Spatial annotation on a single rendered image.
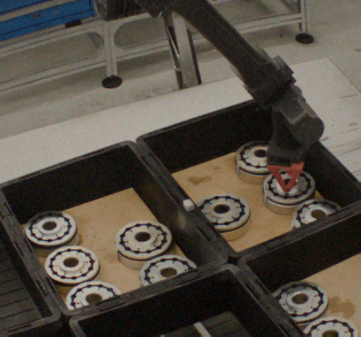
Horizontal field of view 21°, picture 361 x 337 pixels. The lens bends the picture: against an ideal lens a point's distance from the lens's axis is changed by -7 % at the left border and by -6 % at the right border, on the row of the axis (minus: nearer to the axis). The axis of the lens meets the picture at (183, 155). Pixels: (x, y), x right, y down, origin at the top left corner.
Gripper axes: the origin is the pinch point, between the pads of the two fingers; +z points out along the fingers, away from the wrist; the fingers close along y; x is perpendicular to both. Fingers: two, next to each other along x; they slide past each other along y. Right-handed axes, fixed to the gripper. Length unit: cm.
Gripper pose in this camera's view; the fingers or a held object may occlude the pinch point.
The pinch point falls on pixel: (288, 180)
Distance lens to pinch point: 188.0
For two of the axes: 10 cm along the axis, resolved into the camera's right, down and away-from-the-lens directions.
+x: -9.6, -1.1, 2.7
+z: 0.8, 8.1, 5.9
